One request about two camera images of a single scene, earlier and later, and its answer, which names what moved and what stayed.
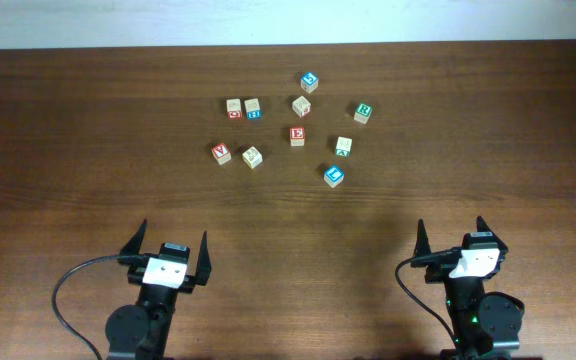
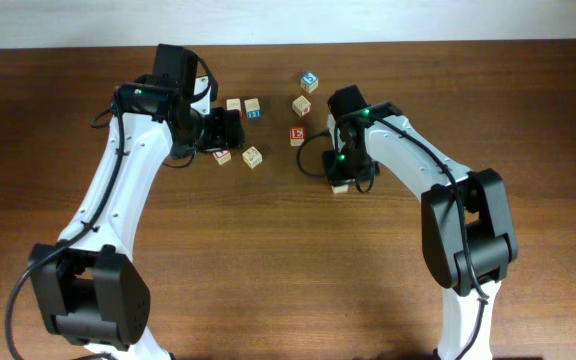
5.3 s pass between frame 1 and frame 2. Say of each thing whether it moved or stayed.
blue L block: moved
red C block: stayed
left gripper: moved
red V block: stayed
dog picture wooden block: stayed
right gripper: moved
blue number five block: stayed
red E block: stayed
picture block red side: stayed
